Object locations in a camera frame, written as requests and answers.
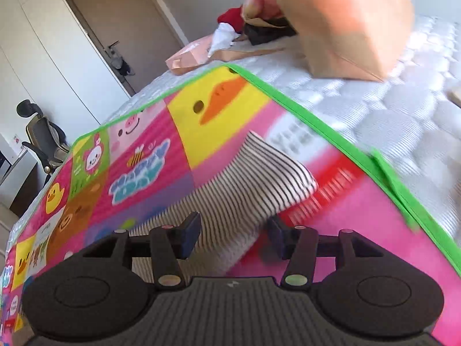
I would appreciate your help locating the beige striped shirt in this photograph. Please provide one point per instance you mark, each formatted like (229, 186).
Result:
(259, 182)

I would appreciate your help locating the grey desk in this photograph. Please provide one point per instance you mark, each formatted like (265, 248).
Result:
(22, 183)

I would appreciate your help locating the brown paper bag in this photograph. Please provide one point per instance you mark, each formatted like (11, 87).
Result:
(352, 39)

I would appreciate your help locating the pink paper bag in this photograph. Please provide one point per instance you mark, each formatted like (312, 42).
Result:
(196, 54)

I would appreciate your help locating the white quilted mattress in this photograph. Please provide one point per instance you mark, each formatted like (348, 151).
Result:
(408, 118)

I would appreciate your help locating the red and white garment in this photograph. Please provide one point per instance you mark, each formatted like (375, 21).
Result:
(230, 27)

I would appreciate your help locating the colourful cartoon play mat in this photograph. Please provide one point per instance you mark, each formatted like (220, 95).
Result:
(177, 135)

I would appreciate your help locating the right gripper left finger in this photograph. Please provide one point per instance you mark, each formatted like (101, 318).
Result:
(168, 245)

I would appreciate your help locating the beige room door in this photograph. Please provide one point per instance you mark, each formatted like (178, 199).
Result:
(134, 36)

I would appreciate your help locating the white wardrobe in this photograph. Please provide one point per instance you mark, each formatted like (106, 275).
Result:
(47, 57)

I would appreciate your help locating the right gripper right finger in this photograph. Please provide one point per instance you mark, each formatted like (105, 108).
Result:
(298, 246)

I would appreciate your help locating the black office chair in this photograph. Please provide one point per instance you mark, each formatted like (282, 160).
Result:
(46, 139)

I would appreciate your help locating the dark garment pile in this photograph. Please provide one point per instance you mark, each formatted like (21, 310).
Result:
(279, 27)

